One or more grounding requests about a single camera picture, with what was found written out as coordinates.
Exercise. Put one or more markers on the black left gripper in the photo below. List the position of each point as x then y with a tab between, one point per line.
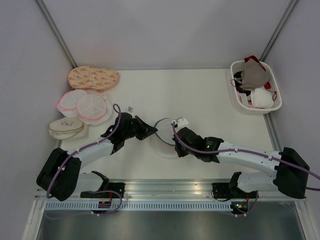
145	130

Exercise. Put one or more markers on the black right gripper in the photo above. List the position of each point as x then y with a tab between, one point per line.
180	152

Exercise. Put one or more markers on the blue-trimmed mesh laundry bag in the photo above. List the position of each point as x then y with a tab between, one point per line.
162	141

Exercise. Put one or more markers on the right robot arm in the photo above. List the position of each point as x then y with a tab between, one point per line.
284	171

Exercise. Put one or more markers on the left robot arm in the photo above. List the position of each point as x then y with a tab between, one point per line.
61	174

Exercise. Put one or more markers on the pink-trimmed mesh laundry bag front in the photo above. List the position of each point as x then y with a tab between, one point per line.
91	107

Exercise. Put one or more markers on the pink-trimmed mesh laundry bag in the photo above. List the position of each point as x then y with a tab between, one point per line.
91	107
67	104

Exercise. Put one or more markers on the white bra in basket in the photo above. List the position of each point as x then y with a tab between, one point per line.
261	98

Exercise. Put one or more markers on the carrot print bra case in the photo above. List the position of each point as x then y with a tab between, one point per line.
89	77

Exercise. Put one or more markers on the pink-trimmed mesh laundry bag back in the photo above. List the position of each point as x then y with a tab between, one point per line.
67	104

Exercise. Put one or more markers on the beige bra pouch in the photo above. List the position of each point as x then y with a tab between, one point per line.
68	129

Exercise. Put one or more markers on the taupe bra in basket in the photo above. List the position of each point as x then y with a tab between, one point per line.
253	75

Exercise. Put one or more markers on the red bra in basket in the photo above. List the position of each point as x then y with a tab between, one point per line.
237	80

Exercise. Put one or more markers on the white plastic basket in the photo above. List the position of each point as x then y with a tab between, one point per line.
243	103

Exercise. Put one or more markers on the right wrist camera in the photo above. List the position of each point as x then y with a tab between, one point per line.
180	123

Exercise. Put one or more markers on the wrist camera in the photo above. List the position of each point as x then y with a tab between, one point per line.
180	123
129	110

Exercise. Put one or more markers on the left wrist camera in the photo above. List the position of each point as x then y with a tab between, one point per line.
129	110

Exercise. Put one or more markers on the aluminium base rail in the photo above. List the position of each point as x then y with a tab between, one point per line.
164	189

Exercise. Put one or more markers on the white slotted cable duct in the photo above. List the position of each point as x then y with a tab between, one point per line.
140	205

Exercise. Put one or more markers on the left aluminium frame post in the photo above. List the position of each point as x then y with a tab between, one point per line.
55	31

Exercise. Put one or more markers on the aluminium frame post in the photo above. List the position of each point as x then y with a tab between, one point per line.
55	31
278	29

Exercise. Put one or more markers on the right aluminium frame post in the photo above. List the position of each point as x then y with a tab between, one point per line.
278	29

